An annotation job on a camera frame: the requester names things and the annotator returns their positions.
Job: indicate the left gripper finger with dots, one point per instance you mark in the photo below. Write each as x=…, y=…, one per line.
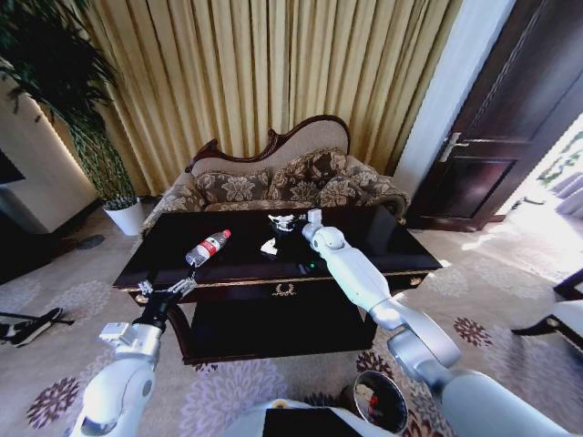
x=145, y=287
x=182, y=287

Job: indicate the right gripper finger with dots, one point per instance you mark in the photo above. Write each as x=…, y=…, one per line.
x=283, y=228
x=282, y=218

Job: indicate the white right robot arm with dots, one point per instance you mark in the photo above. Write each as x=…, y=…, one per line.
x=360, y=273

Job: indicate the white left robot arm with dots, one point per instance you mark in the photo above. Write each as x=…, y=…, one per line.
x=120, y=387

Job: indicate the white and red bin trash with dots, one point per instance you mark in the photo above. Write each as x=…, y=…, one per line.
x=370, y=397

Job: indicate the round metal trash bin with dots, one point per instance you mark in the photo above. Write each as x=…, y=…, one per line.
x=387, y=409

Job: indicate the white crumpled paper scrap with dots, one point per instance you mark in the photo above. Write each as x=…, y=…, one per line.
x=269, y=248

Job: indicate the black device with green light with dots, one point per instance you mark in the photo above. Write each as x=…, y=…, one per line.
x=308, y=267

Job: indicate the clear bottle with red label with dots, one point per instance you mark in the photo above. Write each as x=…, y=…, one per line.
x=208, y=247

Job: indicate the large floral brown cushion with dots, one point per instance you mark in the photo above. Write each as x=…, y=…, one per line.
x=307, y=173

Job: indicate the dark glossy wooden coffee table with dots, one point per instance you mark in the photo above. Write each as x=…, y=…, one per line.
x=237, y=273

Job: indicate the small floral brown cushion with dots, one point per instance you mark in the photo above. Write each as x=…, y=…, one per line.
x=232, y=185

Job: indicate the white plant pot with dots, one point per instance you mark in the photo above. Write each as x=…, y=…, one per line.
x=127, y=218

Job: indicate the black shoe with white sole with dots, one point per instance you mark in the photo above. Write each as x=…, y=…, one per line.
x=32, y=325

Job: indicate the golden pleated curtain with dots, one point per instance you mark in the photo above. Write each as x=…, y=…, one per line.
x=255, y=68

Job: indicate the white cabinet with light strip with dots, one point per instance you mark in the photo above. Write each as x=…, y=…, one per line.
x=41, y=173

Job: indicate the white robot front shell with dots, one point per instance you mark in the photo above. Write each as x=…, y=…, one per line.
x=291, y=421

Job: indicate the dark wooden door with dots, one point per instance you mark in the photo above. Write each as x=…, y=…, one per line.
x=496, y=114

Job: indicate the tall green leafy plant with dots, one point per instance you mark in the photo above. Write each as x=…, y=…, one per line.
x=59, y=68

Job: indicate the dark chair with white seat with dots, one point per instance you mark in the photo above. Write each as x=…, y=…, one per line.
x=562, y=318

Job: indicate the beige sofa with wooden frame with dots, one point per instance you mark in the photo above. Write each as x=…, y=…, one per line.
x=296, y=141

